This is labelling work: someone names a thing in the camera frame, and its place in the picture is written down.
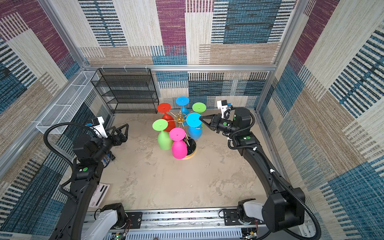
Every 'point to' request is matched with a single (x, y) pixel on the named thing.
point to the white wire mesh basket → (57, 119)
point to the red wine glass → (166, 108)
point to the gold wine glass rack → (181, 118)
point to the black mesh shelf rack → (127, 90)
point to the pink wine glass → (179, 148)
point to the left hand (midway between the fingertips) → (121, 123)
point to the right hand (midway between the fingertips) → (199, 121)
